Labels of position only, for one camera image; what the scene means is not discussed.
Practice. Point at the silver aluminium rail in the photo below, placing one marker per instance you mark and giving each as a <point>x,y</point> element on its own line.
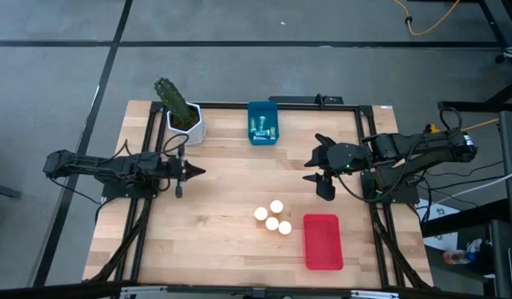
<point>156,294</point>

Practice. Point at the black floor stand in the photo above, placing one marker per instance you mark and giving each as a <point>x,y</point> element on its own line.
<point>468,106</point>

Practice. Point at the black aluminium table frame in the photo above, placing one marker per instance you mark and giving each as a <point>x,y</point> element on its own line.
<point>223,106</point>

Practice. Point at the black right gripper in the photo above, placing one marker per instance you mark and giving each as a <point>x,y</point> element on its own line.
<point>347,157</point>

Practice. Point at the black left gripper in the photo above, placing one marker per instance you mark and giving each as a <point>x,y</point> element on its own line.
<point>179,170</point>

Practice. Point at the teal pill bottle white cap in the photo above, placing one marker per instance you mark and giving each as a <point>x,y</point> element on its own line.
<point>262,121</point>
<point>252,124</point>

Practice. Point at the pale pill bottle white cap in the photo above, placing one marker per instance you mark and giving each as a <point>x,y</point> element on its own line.
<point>260,138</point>

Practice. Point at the white faceted plant pot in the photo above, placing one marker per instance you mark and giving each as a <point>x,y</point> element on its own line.
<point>198,133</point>

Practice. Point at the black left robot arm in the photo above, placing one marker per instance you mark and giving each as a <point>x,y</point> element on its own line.
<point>114,166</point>

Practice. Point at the blue plastic bin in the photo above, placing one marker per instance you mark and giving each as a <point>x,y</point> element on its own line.
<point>263,109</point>

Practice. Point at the green cactus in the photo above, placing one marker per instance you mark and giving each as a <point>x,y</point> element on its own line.
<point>173,101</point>

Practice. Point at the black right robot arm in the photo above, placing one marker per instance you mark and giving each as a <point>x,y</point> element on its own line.
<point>426,147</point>

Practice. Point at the red plastic bin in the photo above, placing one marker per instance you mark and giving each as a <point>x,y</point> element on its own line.
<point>322,245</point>

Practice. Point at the orange pill bottle white cap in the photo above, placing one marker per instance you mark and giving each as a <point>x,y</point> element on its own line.
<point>276,206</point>
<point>260,213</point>
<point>284,227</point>
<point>272,223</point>

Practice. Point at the yellow-green pill bottle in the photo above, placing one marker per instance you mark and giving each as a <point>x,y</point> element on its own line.
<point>272,133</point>

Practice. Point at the black computer case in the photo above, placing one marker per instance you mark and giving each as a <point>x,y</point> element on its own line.
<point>511,187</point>
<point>505,257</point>

